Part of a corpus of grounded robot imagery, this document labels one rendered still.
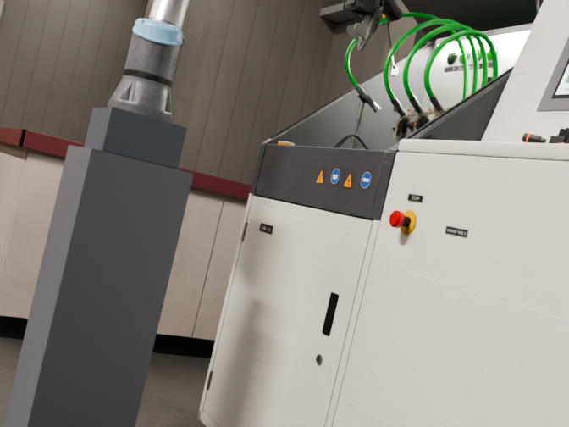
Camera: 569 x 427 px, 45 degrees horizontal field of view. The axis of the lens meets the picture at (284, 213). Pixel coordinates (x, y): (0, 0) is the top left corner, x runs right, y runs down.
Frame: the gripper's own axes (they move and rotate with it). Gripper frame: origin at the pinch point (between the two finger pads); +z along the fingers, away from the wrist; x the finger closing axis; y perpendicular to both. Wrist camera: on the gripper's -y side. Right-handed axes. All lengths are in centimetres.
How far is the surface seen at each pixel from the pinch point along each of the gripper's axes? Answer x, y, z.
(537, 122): 49, -18, 16
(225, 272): -130, -35, 82
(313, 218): 6.0, 6.6, 48.2
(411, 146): 39.5, 6.6, 28.2
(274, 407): 9, 6, 98
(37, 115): -617, -5, 12
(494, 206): 67, 7, 38
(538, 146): 74, 7, 27
